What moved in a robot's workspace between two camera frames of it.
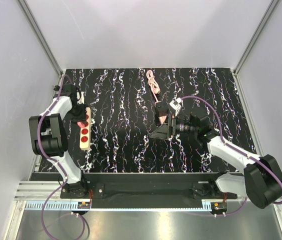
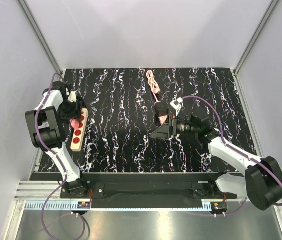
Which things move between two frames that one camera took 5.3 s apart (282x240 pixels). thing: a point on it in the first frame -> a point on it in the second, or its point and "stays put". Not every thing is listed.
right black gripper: x=166 y=130 stays put
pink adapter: x=82 y=124 -> x=75 y=124
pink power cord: x=153 y=84 stays put
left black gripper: x=81 y=117 stays put
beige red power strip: x=85 y=136 -> x=77 y=136
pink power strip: x=162 y=119 stays put
